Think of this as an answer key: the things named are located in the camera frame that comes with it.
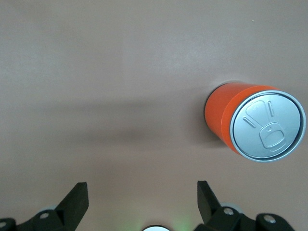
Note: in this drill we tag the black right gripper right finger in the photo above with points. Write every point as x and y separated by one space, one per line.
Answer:
211 211

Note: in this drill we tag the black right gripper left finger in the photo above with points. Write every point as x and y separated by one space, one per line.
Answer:
69 209

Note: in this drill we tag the orange can with silver lid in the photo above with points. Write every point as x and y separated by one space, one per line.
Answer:
267 125

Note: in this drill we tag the brown table cover mat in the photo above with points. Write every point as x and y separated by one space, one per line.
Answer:
72 96

